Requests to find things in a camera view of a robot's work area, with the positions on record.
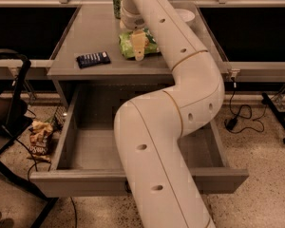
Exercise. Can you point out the black stand base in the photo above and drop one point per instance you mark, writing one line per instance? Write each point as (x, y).
(279, 115)

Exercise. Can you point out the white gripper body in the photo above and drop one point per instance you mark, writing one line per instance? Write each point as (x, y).
(132, 20)

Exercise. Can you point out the white bowl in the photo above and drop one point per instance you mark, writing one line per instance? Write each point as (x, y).
(186, 15)

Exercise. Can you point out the green rice chip bag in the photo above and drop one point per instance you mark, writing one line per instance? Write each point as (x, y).
(126, 46)

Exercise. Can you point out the green soda can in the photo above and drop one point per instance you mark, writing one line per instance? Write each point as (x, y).
(117, 0)

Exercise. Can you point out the grey metal cabinet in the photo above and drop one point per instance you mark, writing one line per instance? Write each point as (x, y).
(95, 38)

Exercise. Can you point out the brown chip bag on floor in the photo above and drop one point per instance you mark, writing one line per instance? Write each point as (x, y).
(40, 139)

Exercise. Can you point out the dark blue snack bar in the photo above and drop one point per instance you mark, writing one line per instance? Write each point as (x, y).
(93, 59)

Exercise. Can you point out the black drawer handle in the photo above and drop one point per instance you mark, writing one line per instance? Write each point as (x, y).
(127, 187)

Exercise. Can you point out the black chair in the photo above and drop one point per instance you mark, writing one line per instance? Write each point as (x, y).
(13, 123)

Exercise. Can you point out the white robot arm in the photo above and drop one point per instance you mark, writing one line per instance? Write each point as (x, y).
(147, 128)

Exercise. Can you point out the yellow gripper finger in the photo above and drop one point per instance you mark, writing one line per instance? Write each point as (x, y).
(138, 44)

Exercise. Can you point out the open grey top drawer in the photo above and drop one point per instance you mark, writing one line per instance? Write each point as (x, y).
(86, 163)

